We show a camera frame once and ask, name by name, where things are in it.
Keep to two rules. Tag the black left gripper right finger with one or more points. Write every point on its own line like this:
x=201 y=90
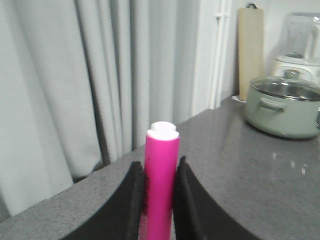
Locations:
x=196 y=215

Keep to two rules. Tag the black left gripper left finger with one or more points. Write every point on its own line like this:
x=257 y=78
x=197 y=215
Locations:
x=119 y=217

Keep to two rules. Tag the pink marker pen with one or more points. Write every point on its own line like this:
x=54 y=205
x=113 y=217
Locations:
x=160 y=162

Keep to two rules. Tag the grey curtain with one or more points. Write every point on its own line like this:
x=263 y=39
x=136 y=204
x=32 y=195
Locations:
x=80 y=81

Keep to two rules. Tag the green cooking pot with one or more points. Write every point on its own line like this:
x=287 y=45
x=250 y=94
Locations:
x=285 y=106

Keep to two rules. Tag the white blender appliance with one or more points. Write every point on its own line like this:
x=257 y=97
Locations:
x=299 y=46

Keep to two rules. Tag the wooden cutting board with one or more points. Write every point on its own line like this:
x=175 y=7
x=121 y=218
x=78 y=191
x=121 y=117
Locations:
x=250 y=47

